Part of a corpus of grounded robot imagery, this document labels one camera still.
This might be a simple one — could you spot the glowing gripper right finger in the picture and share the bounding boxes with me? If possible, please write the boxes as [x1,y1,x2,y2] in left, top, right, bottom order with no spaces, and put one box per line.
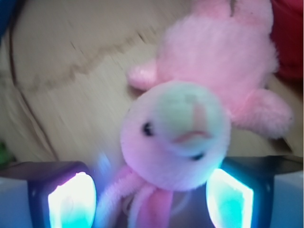
[206,155,304,228]

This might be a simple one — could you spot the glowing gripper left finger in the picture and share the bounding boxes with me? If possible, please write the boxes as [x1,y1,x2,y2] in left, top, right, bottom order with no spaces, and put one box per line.
[0,161,96,228]

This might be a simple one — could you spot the pink plush bunny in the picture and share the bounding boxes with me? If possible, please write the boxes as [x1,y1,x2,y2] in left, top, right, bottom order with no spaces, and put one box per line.
[93,0,294,228]

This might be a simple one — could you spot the green plush toy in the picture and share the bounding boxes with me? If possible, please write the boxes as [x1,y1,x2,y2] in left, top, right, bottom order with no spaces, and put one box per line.
[0,142,13,167]

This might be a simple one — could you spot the brown paper bag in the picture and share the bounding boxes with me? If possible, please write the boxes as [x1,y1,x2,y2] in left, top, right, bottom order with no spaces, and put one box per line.
[0,0,304,167]

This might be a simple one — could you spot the red plush toy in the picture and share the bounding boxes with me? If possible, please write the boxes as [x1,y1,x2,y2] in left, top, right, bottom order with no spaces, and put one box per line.
[271,0,304,81]

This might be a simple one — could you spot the blue rectangular block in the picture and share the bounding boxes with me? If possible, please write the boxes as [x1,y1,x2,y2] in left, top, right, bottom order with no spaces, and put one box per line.
[0,0,25,38]

